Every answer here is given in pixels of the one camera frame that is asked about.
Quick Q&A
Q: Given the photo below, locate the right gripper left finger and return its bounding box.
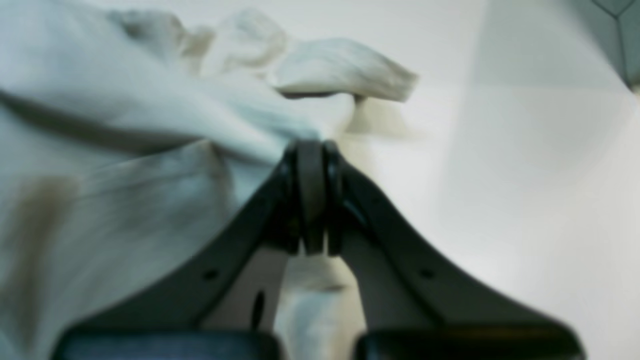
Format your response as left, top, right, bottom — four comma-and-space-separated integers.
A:
52, 140, 326, 360

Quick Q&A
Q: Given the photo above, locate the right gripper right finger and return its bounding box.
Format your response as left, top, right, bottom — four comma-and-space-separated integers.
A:
322, 141, 586, 360

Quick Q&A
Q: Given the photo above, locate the light grey t-shirt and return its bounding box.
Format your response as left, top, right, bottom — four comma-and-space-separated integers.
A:
1, 0, 419, 360

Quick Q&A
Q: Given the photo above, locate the grey bin at corner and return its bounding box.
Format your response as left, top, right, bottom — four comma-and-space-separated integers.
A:
565, 0, 640, 96

